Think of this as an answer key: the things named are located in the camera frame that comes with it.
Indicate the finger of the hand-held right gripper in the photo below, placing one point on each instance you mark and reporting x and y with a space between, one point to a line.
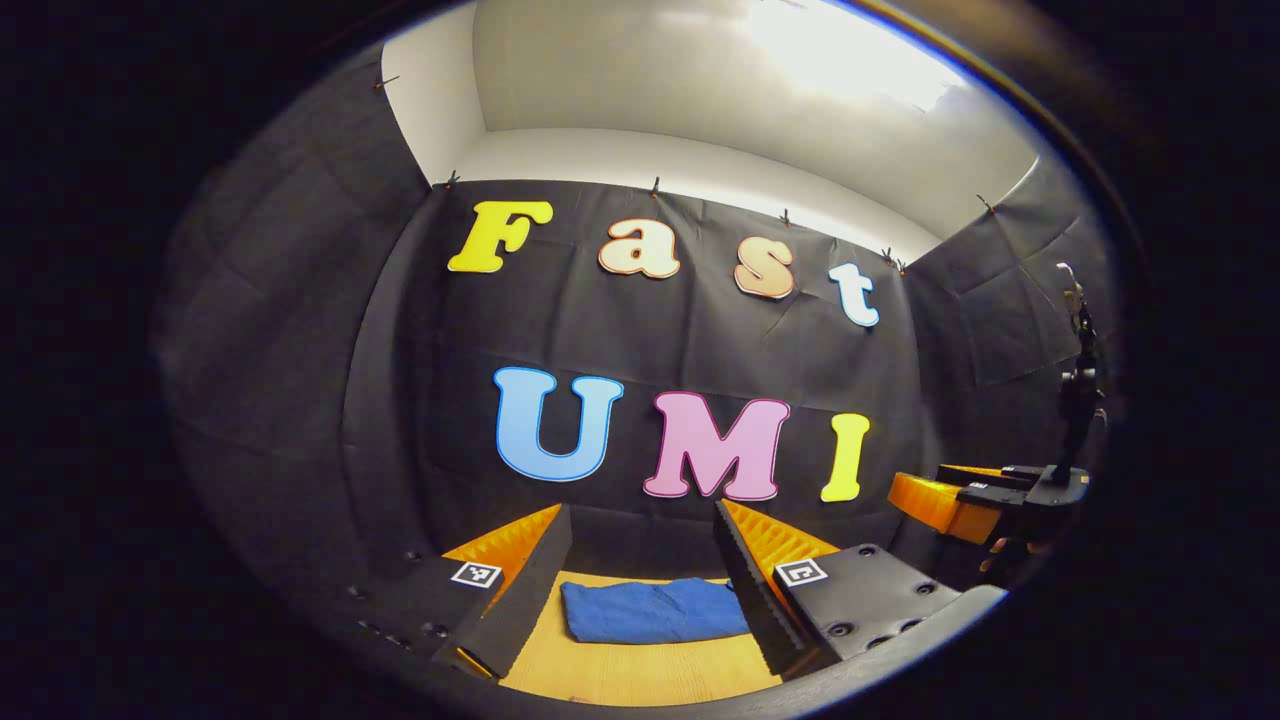
940 505
990 478

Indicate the blue shirt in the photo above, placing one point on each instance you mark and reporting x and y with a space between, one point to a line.
650 610

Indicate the ceiling light panel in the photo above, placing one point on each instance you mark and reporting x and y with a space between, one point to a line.
850 50

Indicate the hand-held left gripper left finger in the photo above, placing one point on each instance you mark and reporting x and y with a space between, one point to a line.
515 610

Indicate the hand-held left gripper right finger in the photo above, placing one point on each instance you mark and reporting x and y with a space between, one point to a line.
760 600

